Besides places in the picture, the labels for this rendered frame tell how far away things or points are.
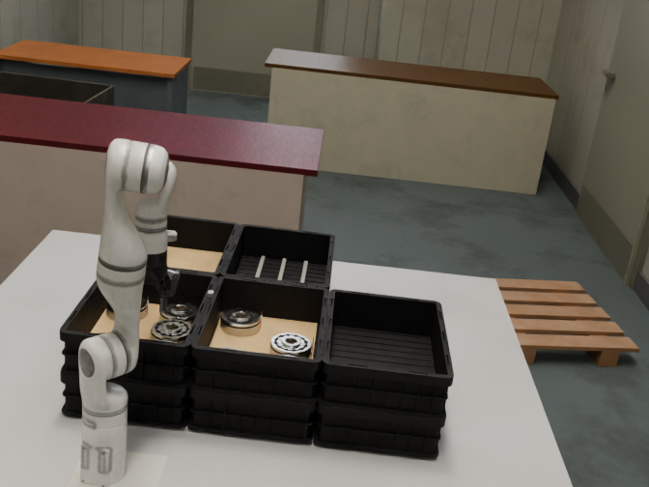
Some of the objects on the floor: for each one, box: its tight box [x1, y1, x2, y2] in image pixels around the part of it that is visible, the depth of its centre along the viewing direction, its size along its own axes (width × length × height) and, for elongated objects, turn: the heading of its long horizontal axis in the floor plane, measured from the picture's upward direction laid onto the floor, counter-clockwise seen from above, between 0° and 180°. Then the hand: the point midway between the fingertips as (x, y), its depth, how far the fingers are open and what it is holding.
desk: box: [0, 40, 191, 114], centre depth 614 cm, size 65×126×70 cm, turn 73°
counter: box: [0, 93, 325, 285], centre depth 418 cm, size 74×233×79 cm, turn 73°
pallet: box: [484, 277, 639, 367], centre depth 422 cm, size 114×78×10 cm
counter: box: [265, 48, 559, 195], centre depth 656 cm, size 69×216×76 cm, turn 73°
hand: (149, 303), depth 194 cm, fingers open, 5 cm apart
